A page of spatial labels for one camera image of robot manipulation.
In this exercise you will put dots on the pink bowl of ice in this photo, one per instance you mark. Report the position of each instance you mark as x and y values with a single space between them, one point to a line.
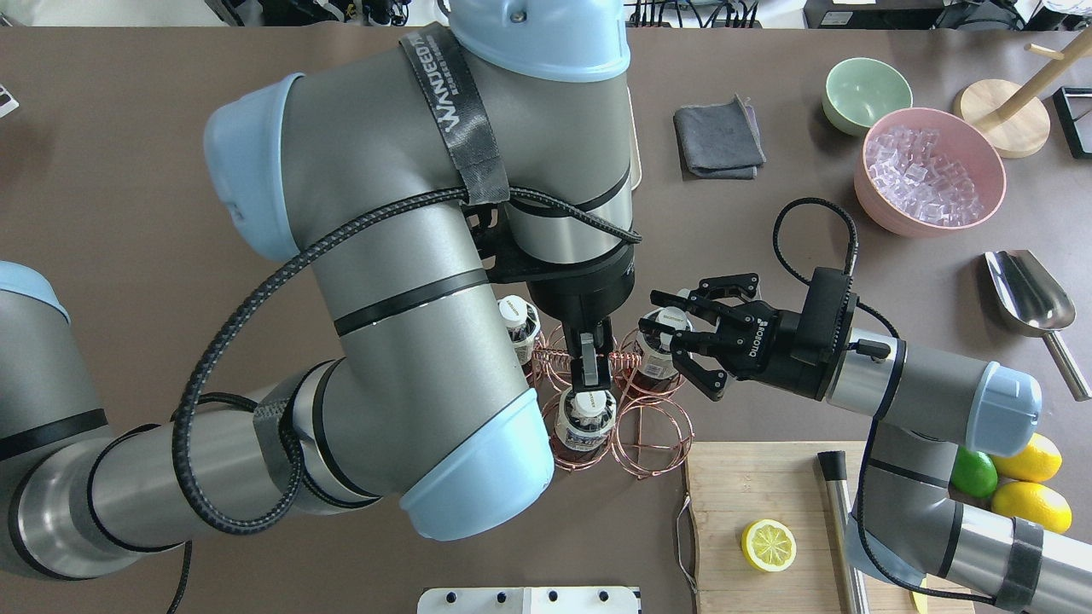
924 173

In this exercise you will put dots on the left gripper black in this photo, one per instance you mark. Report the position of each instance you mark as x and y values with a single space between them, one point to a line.
583 292

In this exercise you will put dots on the wooden cutting board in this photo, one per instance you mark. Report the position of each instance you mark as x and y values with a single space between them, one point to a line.
732 484

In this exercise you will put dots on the copper wire bottle basket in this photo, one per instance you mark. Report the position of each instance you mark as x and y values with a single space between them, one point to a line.
652 434

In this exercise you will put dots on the green bowl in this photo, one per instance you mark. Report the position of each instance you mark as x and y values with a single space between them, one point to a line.
859 91

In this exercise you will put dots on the yellow lemon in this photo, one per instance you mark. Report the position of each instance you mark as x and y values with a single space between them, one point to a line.
1035 503
1037 462

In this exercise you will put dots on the black glass holder tray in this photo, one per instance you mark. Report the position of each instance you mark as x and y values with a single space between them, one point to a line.
1072 106

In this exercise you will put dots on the cream rabbit tray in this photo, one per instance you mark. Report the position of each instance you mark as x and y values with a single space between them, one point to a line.
635 157

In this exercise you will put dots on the upper yellow lemon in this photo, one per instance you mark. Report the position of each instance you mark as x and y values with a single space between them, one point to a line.
1037 462

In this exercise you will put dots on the steel cylinder muddler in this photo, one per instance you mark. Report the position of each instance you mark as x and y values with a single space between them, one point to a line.
832 464

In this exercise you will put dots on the wooden glass stand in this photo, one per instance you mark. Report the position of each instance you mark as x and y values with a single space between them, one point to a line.
1011 115

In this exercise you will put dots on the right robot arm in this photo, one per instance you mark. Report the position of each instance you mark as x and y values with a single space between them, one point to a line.
924 405

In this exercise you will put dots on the green lime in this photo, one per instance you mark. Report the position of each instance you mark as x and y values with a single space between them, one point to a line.
974 473

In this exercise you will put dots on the tea bottle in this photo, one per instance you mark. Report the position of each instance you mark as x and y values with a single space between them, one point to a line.
656 371
524 328
584 421

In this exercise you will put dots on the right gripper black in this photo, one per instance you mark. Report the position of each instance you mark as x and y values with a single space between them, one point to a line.
778 343

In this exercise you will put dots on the steel ice scoop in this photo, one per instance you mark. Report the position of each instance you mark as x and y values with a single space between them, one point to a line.
1033 303

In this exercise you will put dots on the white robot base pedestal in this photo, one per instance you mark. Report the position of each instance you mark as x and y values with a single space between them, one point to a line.
556 599

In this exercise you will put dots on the lower yellow lemon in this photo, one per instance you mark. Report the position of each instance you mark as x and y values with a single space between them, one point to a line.
1035 503

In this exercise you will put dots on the grey folded cloth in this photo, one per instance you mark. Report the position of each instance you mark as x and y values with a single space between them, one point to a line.
720 141

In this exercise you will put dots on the half lemon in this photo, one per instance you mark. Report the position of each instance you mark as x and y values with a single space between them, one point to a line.
768 545

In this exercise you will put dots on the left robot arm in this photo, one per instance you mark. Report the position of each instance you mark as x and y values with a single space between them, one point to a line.
392 192

